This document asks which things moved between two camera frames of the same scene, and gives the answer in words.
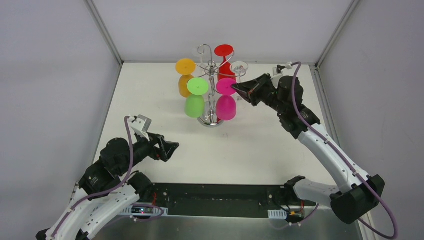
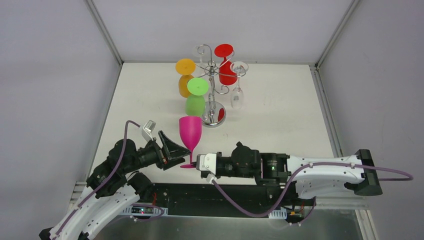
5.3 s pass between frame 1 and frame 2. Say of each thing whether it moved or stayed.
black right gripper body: moved
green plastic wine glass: stayed
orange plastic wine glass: stayed
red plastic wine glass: stayed
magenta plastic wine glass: moved
